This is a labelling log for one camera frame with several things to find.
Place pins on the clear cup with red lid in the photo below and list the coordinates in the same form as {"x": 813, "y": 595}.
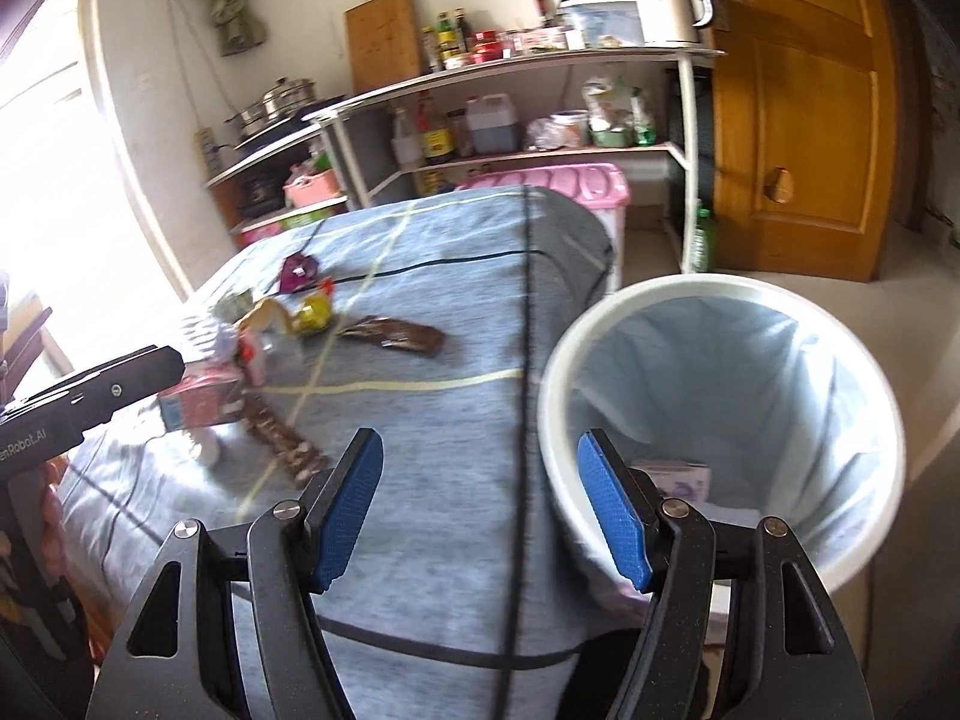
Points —
{"x": 259, "y": 360}

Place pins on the person's left hand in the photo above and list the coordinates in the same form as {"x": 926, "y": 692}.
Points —
{"x": 54, "y": 532}

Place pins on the purple snack wrapper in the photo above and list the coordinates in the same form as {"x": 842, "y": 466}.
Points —
{"x": 298, "y": 271}

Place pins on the brown chocolate bar wrapper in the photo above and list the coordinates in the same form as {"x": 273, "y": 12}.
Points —
{"x": 281, "y": 439}

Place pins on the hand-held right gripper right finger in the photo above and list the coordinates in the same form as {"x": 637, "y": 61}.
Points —
{"x": 615, "y": 517}

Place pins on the pink lidded storage box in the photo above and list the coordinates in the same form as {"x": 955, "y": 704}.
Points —
{"x": 585, "y": 184}

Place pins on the slim green bottle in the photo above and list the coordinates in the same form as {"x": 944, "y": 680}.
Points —
{"x": 645, "y": 124}

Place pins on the dark glass bottle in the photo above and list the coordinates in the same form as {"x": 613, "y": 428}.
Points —
{"x": 462, "y": 30}

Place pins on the white electric kettle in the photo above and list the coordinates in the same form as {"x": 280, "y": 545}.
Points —
{"x": 664, "y": 7}

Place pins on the green drink bottle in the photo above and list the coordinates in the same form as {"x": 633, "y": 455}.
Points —
{"x": 702, "y": 244}

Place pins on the jerrycan with dark liquid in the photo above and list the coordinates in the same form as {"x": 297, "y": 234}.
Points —
{"x": 493, "y": 127}

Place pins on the white plastic jar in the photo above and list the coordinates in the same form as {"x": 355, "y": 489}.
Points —
{"x": 570, "y": 129}

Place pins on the pink woven basket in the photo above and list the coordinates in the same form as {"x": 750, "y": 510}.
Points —
{"x": 313, "y": 191}

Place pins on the yellow label sauce bottle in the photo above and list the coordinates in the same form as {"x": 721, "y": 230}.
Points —
{"x": 448, "y": 41}

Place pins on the white plastic bottle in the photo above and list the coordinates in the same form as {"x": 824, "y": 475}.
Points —
{"x": 407, "y": 142}

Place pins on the pink carton box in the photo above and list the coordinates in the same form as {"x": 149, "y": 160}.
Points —
{"x": 202, "y": 397}

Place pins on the pink plastic tray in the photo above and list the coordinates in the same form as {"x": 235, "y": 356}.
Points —
{"x": 538, "y": 39}

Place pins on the large soy sauce bottle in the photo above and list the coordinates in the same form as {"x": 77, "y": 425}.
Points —
{"x": 438, "y": 136}

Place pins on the white window frame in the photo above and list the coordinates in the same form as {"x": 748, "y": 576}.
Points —
{"x": 142, "y": 187}

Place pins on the long brown wrapper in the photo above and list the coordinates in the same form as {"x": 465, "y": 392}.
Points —
{"x": 397, "y": 334}

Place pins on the white round trash bin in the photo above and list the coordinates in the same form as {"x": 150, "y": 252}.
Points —
{"x": 555, "y": 390}

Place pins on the small black appliance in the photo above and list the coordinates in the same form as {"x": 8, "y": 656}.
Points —
{"x": 259, "y": 193}

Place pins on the crumpled clear plastic bag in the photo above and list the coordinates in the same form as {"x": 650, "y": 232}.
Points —
{"x": 540, "y": 135}

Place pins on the small purple white box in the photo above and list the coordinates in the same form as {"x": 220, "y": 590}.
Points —
{"x": 675, "y": 478}

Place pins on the green snack wrapper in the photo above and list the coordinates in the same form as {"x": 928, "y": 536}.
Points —
{"x": 232, "y": 306}

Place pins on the wooden door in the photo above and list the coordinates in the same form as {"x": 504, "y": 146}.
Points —
{"x": 810, "y": 127}

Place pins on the translucent bin liner bag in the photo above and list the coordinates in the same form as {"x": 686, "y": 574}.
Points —
{"x": 712, "y": 360}

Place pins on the yellow snack packet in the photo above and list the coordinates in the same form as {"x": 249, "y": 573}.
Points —
{"x": 315, "y": 313}

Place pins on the white food bags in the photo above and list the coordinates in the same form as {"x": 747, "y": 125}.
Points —
{"x": 611, "y": 105}

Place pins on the yellow power strip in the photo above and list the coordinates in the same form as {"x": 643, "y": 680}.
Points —
{"x": 208, "y": 150}

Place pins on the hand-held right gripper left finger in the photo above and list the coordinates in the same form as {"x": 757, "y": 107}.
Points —
{"x": 349, "y": 517}

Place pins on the black induction cooker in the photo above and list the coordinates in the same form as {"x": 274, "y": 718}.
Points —
{"x": 277, "y": 133}

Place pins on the wooden cutting board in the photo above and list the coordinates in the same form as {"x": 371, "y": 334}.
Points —
{"x": 382, "y": 37}

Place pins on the red tins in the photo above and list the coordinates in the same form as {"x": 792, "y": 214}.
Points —
{"x": 486, "y": 46}

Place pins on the stainless steel steamer pot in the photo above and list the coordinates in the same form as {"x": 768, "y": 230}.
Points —
{"x": 281, "y": 97}

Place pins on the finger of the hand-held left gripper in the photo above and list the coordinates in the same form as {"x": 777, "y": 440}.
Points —
{"x": 112, "y": 388}

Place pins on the white metal shelf rack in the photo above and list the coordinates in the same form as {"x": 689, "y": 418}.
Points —
{"x": 525, "y": 60}

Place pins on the low white shelf unit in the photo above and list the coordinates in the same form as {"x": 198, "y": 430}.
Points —
{"x": 262, "y": 154}

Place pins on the green cardboard box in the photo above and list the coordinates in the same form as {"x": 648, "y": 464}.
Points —
{"x": 300, "y": 219}

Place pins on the clear plastic storage box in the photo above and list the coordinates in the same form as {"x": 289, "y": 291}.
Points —
{"x": 607, "y": 22}

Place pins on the white crumpled plastic wrapper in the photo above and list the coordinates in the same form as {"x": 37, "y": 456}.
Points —
{"x": 206, "y": 337}

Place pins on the small sauce bottle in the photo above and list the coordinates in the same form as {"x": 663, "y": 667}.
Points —
{"x": 429, "y": 52}

